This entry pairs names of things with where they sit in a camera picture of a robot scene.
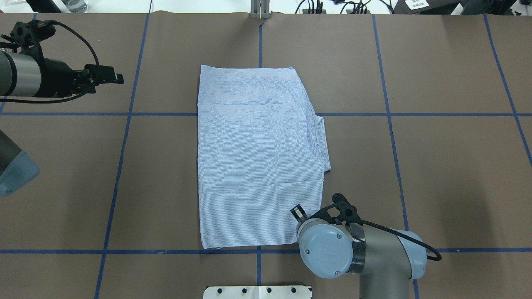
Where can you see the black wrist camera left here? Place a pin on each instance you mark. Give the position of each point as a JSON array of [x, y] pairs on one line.
[[25, 38]]

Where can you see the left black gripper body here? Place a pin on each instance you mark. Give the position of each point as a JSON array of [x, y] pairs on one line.
[[55, 77]]

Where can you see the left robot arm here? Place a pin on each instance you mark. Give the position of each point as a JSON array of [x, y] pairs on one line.
[[25, 80]]

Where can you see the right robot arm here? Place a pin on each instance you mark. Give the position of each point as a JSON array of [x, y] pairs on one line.
[[335, 242]]

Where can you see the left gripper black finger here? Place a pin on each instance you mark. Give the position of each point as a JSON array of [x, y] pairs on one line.
[[103, 75]]

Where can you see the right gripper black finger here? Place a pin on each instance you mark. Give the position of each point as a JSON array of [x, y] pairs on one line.
[[299, 214]]

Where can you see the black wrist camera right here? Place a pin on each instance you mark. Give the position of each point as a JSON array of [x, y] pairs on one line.
[[340, 212]]

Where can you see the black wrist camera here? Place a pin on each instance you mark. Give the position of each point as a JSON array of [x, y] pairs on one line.
[[25, 38], [340, 212]]

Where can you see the light blue striped shirt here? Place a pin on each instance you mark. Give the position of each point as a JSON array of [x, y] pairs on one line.
[[262, 150]]

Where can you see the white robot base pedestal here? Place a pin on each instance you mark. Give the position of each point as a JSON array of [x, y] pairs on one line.
[[259, 292]]

